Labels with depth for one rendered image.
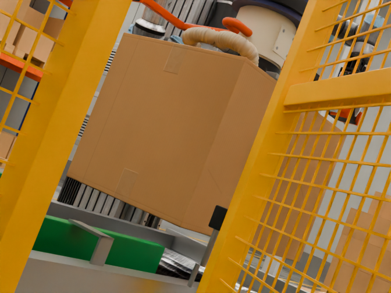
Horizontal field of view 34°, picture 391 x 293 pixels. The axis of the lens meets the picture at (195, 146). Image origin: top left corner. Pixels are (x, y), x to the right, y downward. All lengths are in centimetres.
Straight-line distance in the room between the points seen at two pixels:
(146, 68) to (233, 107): 27
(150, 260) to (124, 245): 9
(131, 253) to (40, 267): 32
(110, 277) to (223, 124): 48
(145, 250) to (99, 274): 24
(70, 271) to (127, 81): 70
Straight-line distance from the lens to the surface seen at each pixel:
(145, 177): 147
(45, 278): 99
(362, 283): 936
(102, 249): 109
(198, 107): 144
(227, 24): 169
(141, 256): 128
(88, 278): 105
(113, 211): 255
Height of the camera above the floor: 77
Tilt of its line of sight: 4 degrees up
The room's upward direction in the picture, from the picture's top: 21 degrees clockwise
